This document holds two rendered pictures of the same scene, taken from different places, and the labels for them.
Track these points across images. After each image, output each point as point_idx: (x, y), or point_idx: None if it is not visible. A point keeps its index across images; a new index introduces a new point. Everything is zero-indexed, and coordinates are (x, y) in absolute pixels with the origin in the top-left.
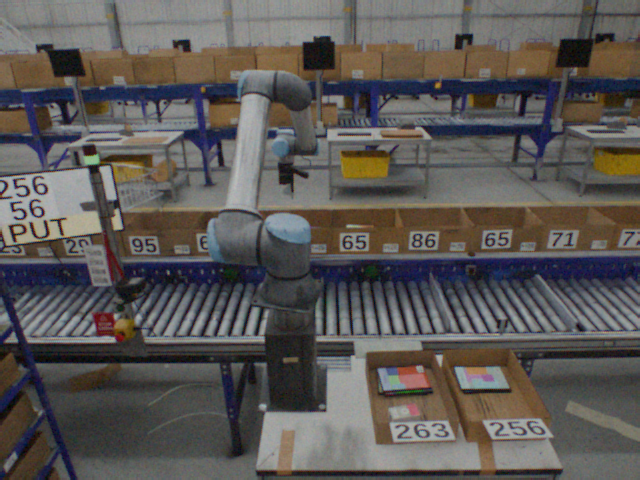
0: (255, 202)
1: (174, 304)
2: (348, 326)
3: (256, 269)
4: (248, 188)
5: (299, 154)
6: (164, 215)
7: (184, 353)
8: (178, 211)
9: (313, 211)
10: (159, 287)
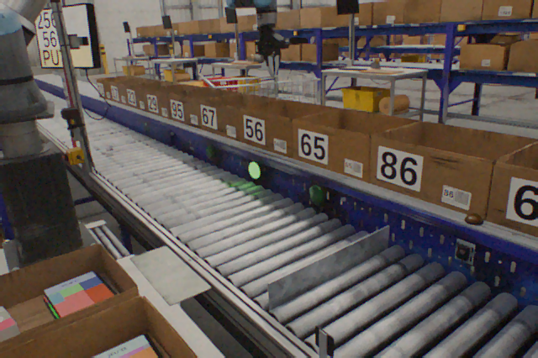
0: (13, 0)
1: (153, 163)
2: (197, 233)
3: (230, 155)
4: None
5: (245, 3)
6: (220, 93)
7: (102, 197)
8: (228, 91)
9: (324, 108)
10: (171, 150)
